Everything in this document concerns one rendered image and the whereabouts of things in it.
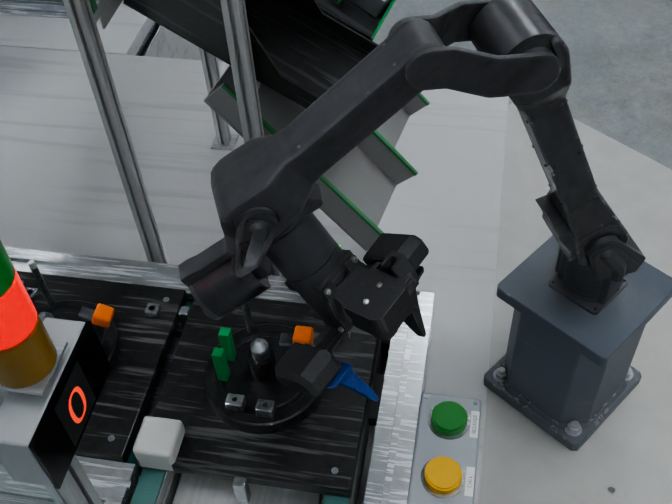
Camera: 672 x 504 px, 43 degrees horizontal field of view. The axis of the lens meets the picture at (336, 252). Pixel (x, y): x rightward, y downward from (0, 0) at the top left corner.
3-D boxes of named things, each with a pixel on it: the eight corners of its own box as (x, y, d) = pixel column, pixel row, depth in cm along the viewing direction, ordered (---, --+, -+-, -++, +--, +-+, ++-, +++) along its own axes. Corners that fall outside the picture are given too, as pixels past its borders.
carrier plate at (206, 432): (382, 321, 106) (382, 311, 105) (350, 499, 91) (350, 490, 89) (199, 300, 110) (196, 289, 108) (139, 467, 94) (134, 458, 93)
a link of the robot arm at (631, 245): (603, 217, 94) (615, 175, 89) (644, 276, 88) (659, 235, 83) (548, 231, 93) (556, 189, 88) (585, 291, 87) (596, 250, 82)
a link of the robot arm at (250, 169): (525, 15, 70) (458, -68, 63) (568, 72, 65) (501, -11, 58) (275, 222, 80) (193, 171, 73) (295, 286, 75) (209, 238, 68)
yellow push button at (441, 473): (462, 467, 92) (463, 458, 91) (459, 501, 90) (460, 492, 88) (426, 461, 93) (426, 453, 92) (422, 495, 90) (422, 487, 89)
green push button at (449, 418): (467, 411, 97) (468, 402, 95) (464, 442, 94) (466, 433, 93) (432, 407, 98) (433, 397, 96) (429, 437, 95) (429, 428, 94)
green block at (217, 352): (230, 373, 97) (224, 348, 94) (227, 381, 97) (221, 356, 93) (220, 371, 98) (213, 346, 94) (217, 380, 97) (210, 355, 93)
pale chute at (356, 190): (396, 184, 117) (418, 172, 114) (365, 251, 109) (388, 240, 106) (248, 39, 108) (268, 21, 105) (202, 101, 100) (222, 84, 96)
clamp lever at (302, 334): (318, 366, 96) (313, 326, 91) (314, 380, 95) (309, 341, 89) (287, 362, 97) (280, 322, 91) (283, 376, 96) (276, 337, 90)
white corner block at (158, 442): (189, 437, 97) (183, 419, 94) (177, 473, 94) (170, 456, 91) (150, 431, 97) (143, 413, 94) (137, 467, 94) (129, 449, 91)
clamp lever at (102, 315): (107, 341, 101) (115, 307, 95) (101, 355, 99) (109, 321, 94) (78, 331, 100) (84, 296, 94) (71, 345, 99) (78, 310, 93)
